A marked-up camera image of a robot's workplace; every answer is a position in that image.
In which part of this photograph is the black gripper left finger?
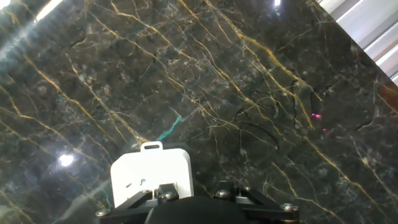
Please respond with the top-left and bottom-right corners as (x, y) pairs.
(95, 183), (180, 224)

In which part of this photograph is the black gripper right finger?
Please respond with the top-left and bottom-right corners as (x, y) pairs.
(213, 181), (302, 224)

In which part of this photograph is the white four-socket power strip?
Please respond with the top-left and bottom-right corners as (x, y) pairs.
(110, 141), (195, 209)

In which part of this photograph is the black marble pattern mat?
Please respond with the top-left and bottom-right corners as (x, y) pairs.
(0, 0), (398, 224)

